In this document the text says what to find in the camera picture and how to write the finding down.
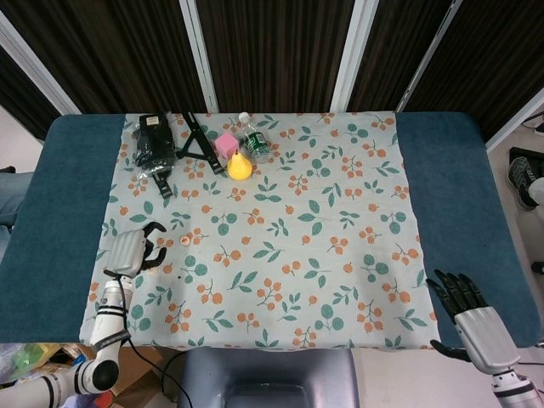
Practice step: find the black grey left robot hand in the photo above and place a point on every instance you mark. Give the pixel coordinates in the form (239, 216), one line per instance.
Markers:
(125, 253)

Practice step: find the black grey right robot hand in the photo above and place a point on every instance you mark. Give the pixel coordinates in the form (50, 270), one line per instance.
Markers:
(486, 336)

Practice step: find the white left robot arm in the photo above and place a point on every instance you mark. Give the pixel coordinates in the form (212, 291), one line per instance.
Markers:
(108, 323)

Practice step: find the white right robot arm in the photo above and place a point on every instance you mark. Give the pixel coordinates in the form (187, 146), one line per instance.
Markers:
(514, 391)

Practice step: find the teal blue table cover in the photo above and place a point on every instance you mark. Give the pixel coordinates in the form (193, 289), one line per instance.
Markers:
(64, 212)

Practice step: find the black folding stand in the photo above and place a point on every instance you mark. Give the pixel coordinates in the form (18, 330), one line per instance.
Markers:
(165, 187)

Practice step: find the brown cardboard box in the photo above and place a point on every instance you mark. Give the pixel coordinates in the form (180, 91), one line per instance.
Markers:
(144, 361)

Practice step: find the black plastic packaged bag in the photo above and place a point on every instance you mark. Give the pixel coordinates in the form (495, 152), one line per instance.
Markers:
(153, 144)

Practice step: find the person leg in jeans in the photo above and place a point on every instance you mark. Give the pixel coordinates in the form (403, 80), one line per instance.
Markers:
(13, 195)

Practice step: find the yellow plastic pear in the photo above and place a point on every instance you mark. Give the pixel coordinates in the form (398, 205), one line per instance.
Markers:
(240, 170)

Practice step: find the clear bag with green items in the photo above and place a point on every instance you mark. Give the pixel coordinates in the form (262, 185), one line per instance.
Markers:
(25, 355)

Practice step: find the pink foam cube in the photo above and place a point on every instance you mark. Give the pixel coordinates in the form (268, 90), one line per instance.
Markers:
(225, 146)

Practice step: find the black patterned sneaker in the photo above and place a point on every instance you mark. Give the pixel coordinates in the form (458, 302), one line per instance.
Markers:
(520, 178)

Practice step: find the clear plastic water bottle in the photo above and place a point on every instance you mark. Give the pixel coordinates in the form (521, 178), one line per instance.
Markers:
(255, 142)

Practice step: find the floral berry print tablecloth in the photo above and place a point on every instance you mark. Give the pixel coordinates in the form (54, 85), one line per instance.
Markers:
(297, 255)

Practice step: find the dark screen panel white frame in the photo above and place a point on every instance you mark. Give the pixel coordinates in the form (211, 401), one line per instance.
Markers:
(17, 93)
(276, 55)
(106, 55)
(395, 55)
(489, 64)

